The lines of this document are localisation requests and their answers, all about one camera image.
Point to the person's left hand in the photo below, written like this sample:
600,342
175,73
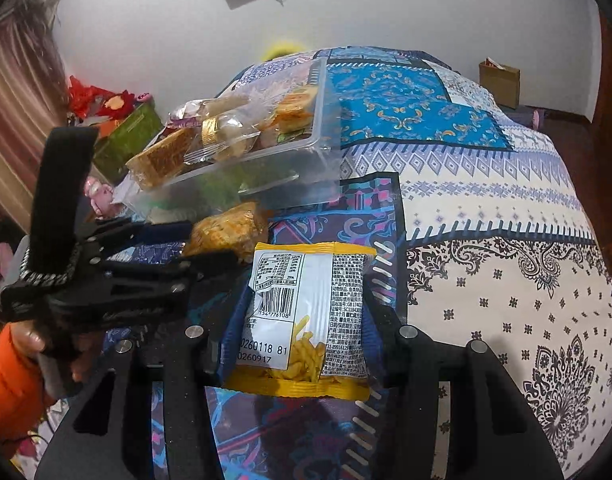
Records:
51,349

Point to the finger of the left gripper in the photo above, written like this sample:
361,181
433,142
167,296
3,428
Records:
122,281
108,237

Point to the orange sleeve forearm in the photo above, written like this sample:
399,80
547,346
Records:
23,396

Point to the striped pink curtain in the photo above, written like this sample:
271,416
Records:
33,100

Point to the orange fried snack bag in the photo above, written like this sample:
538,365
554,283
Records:
295,111

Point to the brown cardboard box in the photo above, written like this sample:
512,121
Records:
503,82

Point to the brown cake snack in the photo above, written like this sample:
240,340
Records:
163,160

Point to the clear plastic storage bin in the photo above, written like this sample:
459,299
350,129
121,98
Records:
237,135

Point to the golden crispy snack bag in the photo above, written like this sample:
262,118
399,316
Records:
237,230

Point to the green peas snack bag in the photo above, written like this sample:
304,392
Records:
227,185

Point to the yellow round object behind bed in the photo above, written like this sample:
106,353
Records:
283,48

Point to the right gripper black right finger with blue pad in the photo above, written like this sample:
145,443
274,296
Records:
493,433

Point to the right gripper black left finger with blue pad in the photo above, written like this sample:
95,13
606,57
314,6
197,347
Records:
107,433

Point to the yellow fries snack bag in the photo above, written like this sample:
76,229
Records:
302,333

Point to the green storage box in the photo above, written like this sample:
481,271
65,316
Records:
128,139

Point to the red plush and paper pile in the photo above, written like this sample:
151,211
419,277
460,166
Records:
92,106

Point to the patchwork patterned bed quilt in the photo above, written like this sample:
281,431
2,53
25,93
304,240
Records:
478,232

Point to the pink plush toy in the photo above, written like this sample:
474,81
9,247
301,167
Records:
101,197

